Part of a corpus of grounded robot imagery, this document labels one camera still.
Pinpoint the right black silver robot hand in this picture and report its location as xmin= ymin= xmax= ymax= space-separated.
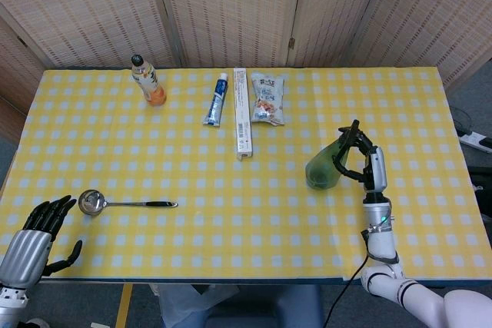
xmin=334 ymin=128 xmax=387 ymax=193

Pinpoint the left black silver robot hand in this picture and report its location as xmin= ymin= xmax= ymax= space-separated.
xmin=0 ymin=194 xmax=84 ymax=290

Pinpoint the green bottle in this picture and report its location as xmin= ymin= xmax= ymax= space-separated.
xmin=305 ymin=119 xmax=362 ymax=191

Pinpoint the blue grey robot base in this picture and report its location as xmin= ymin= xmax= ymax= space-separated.
xmin=205 ymin=284 xmax=324 ymax=328

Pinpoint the orange juice bottle black cap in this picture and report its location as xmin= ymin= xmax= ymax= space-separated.
xmin=130 ymin=54 xmax=168 ymax=107

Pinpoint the white power strip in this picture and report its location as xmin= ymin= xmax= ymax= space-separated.
xmin=459 ymin=131 xmax=492 ymax=149

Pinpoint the white snack bag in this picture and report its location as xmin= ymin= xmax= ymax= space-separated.
xmin=250 ymin=71 xmax=288 ymax=127

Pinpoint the long white cardboard box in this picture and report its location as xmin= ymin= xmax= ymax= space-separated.
xmin=233 ymin=68 xmax=254 ymax=161

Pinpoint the yellow white checked tablecloth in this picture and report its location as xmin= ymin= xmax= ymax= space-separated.
xmin=0 ymin=68 xmax=492 ymax=281

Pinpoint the white plastic cover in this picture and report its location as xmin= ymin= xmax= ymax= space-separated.
xmin=158 ymin=283 xmax=240 ymax=328

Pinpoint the blue white toothpaste tube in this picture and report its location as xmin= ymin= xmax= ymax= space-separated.
xmin=202 ymin=73 xmax=230 ymax=128

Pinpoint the woven folding screen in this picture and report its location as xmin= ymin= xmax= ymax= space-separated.
xmin=0 ymin=0 xmax=492 ymax=102

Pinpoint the steel ladle black handle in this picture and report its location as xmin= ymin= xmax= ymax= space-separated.
xmin=78 ymin=189 xmax=179 ymax=216

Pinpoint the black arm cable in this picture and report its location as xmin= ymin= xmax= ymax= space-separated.
xmin=324 ymin=227 xmax=401 ymax=328

